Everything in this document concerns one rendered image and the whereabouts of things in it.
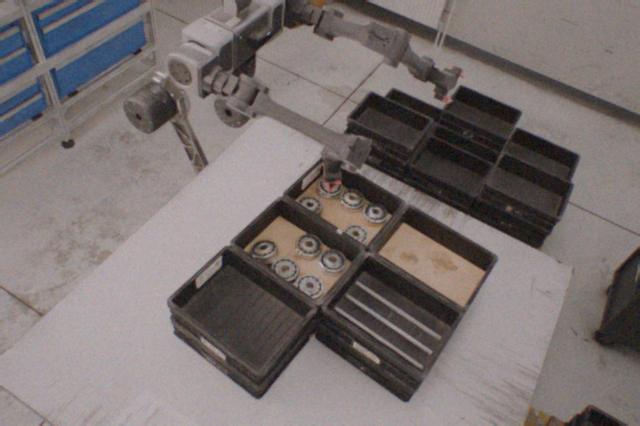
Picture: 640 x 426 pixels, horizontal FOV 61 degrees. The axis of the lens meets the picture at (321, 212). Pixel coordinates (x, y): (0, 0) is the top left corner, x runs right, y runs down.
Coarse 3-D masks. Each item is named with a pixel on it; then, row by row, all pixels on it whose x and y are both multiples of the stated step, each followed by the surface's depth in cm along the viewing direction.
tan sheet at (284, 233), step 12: (276, 228) 208; (288, 228) 209; (276, 240) 205; (288, 240) 205; (288, 252) 202; (300, 264) 199; (312, 264) 200; (348, 264) 202; (300, 276) 196; (324, 276) 197; (336, 276) 198
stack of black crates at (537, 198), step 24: (504, 168) 294; (528, 168) 286; (480, 192) 282; (504, 192) 269; (528, 192) 286; (552, 192) 288; (480, 216) 287; (504, 216) 280; (528, 216) 272; (552, 216) 263; (528, 240) 280
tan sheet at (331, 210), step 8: (320, 176) 228; (304, 192) 222; (312, 192) 222; (296, 200) 218; (320, 200) 220; (328, 200) 220; (336, 200) 221; (328, 208) 218; (336, 208) 218; (328, 216) 215; (336, 216) 216; (344, 216) 216; (352, 216) 217; (360, 216) 217; (336, 224) 213; (344, 224) 214; (352, 224) 214; (360, 224) 215; (368, 232) 212; (376, 232) 213; (368, 240) 210
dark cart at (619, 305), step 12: (636, 252) 286; (624, 264) 295; (636, 264) 282; (624, 276) 290; (636, 276) 266; (612, 288) 293; (624, 288) 280; (636, 288) 259; (612, 300) 288; (624, 300) 271; (636, 300) 253; (612, 312) 279; (624, 312) 262; (636, 312) 258; (600, 324) 281; (612, 324) 271; (624, 324) 267; (636, 324) 263; (600, 336) 286; (612, 336) 276; (624, 336) 272; (636, 336) 268; (636, 348) 273
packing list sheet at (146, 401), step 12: (144, 396) 175; (156, 396) 176; (132, 408) 172; (144, 408) 173; (156, 408) 173; (168, 408) 174; (120, 420) 170; (132, 420) 170; (144, 420) 171; (156, 420) 171; (168, 420) 171; (180, 420) 172
